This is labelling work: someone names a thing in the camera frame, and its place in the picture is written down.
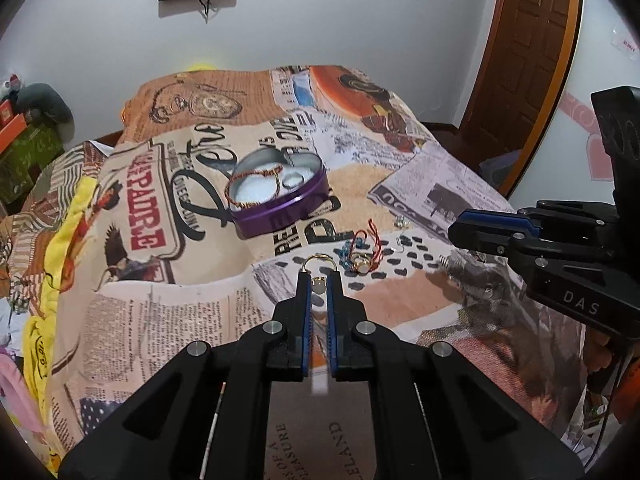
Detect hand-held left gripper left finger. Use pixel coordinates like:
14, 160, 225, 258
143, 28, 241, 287
59, 272, 314, 480

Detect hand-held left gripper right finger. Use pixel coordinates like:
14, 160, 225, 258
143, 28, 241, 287
327, 272, 585, 480

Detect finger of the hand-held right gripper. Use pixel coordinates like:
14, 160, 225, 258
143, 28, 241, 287
448, 222, 619, 281
456, 200, 619, 237

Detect gold ring with pearl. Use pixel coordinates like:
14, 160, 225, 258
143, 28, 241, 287
302, 254, 337, 297

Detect purple heart-shaped tin box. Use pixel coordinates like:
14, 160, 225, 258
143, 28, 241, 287
227, 149, 329, 239

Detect person's right hand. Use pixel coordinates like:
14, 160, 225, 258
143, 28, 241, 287
586, 331, 615, 375

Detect newspaper print blanket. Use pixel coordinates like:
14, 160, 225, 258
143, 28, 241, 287
0, 64, 588, 480

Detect brown wooden door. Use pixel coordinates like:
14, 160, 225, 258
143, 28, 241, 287
459, 0, 585, 197

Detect yellow cloth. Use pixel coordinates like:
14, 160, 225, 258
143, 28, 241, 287
22, 175, 113, 476

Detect green patterned box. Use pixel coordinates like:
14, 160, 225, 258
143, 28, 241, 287
0, 122, 66, 206

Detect grey plush toy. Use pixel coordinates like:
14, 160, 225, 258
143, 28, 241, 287
0, 74, 76, 128

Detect orange box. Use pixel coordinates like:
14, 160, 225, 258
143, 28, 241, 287
0, 99, 28, 156

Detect red string bracelet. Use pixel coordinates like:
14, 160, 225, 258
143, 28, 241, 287
349, 217, 384, 267

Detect thin black cable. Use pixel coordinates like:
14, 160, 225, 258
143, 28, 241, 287
570, 342, 632, 466

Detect pink heart wall sticker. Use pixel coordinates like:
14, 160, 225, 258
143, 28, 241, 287
559, 91, 618, 182

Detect beaded bracelet in tin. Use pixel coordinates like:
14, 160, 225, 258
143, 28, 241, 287
224, 166, 287, 209

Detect small wall label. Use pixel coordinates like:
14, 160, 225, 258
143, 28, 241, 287
609, 34, 640, 55

